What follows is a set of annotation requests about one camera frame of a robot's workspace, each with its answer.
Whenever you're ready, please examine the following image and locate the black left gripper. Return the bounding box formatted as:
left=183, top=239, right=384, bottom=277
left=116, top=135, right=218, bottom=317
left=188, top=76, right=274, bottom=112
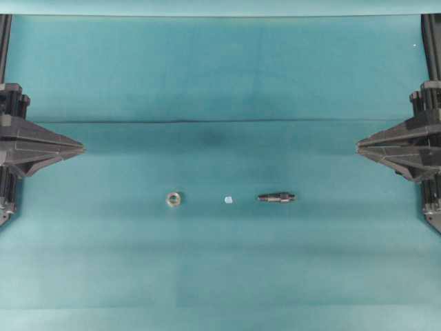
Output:
left=0, top=82, right=85, bottom=217

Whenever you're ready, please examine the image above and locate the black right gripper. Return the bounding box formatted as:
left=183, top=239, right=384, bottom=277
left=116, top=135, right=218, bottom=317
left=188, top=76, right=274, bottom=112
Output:
left=357, top=81, right=441, bottom=221

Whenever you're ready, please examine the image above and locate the dark threaded metal shaft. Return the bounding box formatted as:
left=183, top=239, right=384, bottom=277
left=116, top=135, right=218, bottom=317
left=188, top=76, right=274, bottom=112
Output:
left=258, top=192, right=297, bottom=203

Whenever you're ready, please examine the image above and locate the silver metal washer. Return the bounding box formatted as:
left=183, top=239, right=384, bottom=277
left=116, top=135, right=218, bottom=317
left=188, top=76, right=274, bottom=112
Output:
left=166, top=192, right=185, bottom=208

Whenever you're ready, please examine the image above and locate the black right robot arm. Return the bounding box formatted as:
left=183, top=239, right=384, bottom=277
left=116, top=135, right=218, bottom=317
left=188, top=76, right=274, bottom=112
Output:
left=357, top=14, right=440, bottom=230

